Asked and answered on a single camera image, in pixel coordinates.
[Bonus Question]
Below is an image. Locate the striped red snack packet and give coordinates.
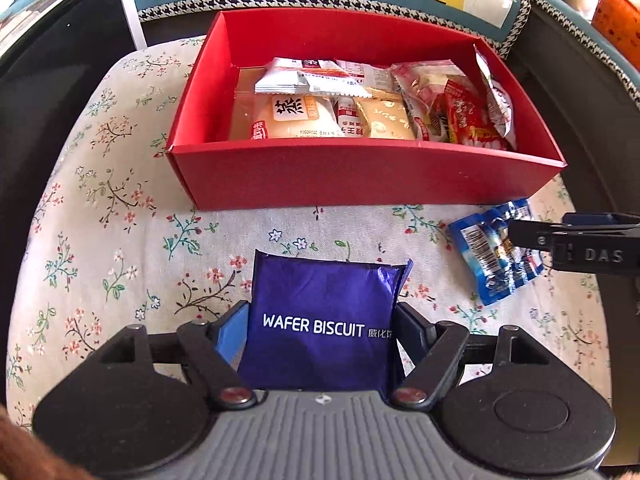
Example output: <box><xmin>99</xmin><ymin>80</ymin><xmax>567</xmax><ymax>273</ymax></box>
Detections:
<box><xmin>404</xmin><ymin>91</ymin><xmax>451</xmax><ymax>142</ymax></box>

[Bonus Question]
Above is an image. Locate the brown fuzzy cloth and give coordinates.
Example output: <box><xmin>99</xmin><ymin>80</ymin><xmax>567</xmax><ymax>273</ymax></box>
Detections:
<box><xmin>0</xmin><ymin>404</ymin><xmax>96</xmax><ymax>480</ymax></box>

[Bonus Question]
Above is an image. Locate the floral seat cushion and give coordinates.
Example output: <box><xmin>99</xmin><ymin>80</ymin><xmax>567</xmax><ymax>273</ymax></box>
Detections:
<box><xmin>5</xmin><ymin>35</ymin><xmax>616</xmax><ymax>431</ymax></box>

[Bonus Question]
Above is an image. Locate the white red sausage packet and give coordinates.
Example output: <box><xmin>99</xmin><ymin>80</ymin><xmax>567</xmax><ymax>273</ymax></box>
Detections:
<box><xmin>472</xmin><ymin>50</ymin><xmax>518</xmax><ymax>151</ymax></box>

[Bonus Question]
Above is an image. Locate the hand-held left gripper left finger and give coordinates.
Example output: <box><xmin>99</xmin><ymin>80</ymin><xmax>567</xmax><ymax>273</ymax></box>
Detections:
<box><xmin>97</xmin><ymin>300</ymin><xmax>256</xmax><ymax>408</ymax></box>

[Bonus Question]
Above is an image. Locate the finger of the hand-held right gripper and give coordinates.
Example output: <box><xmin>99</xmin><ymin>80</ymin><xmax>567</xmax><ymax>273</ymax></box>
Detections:
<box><xmin>562</xmin><ymin>211</ymin><xmax>640</xmax><ymax>234</ymax></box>
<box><xmin>507</xmin><ymin>219</ymin><xmax>563</xmax><ymax>262</ymax></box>

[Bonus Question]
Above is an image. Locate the small red white snack packet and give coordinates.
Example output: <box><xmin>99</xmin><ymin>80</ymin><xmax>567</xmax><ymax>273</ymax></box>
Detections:
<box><xmin>334</xmin><ymin>97</ymin><xmax>371</xmax><ymax>138</ymax></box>

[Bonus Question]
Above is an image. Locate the clear orange bread packet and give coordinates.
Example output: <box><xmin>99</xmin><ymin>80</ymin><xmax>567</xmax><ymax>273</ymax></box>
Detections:
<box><xmin>230</xmin><ymin>67</ymin><xmax>347</xmax><ymax>141</ymax></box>

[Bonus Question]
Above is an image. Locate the purple wafer biscuit packet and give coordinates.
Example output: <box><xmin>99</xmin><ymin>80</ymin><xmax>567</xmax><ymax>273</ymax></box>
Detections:
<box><xmin>236</xmin><ymin>249</ymin><xmax>415</xmax><ymax>392</ymax></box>

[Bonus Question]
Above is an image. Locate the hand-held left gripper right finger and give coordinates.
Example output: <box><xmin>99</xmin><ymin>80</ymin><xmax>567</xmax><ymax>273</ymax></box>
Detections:
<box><xmin>391</xmin><ymin>304</ymin><xmax>551</xmax><ymax>407</ymax></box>

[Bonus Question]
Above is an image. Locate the clear red snack packet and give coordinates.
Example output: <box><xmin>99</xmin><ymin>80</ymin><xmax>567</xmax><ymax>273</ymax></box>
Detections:
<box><xmin>390</xmin><ymin>60</ymin><xmax>471</xmax><ymax>111</ymax></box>

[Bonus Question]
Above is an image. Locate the orange patterned bag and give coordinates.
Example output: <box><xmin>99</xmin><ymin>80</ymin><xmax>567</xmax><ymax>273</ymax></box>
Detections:
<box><xmin>591</xmin><ymin>0</ymin><xmax>640</xmax><ymax>57</ymax></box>

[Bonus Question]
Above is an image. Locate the red puffed snack packet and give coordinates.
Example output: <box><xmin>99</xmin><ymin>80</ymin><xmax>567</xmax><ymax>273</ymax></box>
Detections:
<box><xmin>444</xmin><ymin>79</ymin><xmax>512</xmax><ymax>152</ymax></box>

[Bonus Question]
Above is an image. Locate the blue snack packet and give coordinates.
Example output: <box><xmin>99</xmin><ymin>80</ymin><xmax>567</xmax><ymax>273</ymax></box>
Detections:
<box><xmin>447</xmin><ymin>199</ymin><xmax>546</xmax><ymax>307</ymax></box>

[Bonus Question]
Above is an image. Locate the white spicy strip snack packet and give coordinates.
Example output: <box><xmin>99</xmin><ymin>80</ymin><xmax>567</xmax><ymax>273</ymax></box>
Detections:
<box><xmin>255</xmin><ymin>57</ymin><xmax>341</xmax><ymax>96</ymax></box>

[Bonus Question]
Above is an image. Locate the red cardboard box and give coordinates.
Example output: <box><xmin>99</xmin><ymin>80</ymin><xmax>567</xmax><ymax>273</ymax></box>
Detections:
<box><xmin>165</xmin><ymin>7</ymin><xmax>568</xmax><ymax>211</ymax></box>

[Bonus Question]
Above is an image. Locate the gold snack packet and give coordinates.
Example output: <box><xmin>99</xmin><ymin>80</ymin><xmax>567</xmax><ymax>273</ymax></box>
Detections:
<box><xmin>356</xmin><ymin>97</ymin><xmax>417</xmax><ymax>141</ymax></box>

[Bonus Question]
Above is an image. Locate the black glass table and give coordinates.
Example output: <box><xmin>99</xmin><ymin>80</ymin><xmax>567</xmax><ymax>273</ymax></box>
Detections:
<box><xmin>0</xmin><ymin>0</ymin><xmax>147</xmax><ymax>171</ymax></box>

